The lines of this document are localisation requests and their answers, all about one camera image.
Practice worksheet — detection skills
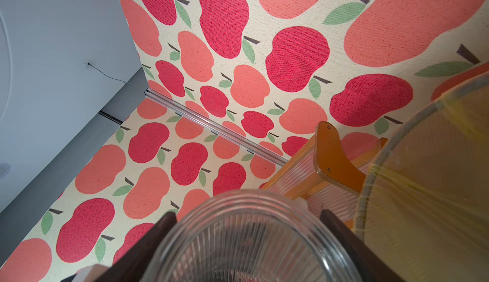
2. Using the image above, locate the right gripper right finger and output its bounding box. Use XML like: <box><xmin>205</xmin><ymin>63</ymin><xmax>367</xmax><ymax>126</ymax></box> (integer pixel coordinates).
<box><xmin>320</xmin><ymin>209</ymin><xmax>404</xmax><ymax>282</ymax></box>

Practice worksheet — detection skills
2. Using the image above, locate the grey bin with yellow bag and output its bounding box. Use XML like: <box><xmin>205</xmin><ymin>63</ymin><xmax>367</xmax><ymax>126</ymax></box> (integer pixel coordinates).
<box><xmin>354</xmin><ymin>75</ymin><xmax>488</xmax><ymax>281</ymax></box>

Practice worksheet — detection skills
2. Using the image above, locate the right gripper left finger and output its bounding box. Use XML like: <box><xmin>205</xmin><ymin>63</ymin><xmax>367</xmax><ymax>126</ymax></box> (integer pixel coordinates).
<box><xmin>96</xmin><ymin>212</ymin><xmax>177</xmax><ymax>282</ymax></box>

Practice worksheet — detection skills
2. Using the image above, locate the glass jar with mung beans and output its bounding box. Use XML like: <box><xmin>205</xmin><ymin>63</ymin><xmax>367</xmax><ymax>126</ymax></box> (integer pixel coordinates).
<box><xmin>142</xmin><ymin>189</ymin><xmax>361</xmax><ymax>281</ymax></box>

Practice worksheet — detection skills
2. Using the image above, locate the orange wooden shelf rack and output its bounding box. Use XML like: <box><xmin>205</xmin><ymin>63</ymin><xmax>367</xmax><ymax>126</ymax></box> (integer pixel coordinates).
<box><xmin>263</xmin><ymin>122</ymin><xmax>388</xmax><ymax>228</ymax></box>

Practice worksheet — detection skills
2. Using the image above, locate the left aluminium frame post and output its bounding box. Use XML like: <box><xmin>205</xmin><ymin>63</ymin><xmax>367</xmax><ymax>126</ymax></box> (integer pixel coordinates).
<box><xmin>145</xmin><ymin>88</ymin><xmax>287</xmax><ymax>166</ymax></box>

